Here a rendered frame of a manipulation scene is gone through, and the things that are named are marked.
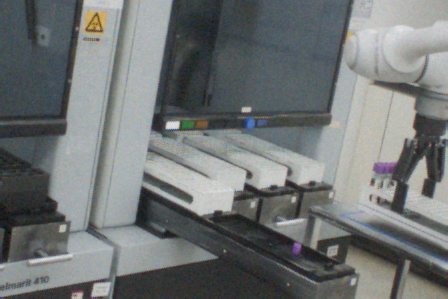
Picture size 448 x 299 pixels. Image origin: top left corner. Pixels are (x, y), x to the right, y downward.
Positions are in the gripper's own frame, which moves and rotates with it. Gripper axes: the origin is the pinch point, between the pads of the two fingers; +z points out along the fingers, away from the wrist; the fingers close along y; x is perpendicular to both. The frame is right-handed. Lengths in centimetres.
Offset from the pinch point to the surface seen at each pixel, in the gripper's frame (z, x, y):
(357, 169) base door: 51, 155, 184
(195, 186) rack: 3, 27, -42
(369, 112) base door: 22, 156, 184
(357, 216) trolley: 7.6, 11.4, -3.8
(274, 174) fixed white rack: 4.5, 34.9, -9.3
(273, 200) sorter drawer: 9.8, 31.2, -12.0
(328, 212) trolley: 7.6, 15.5, -9.6
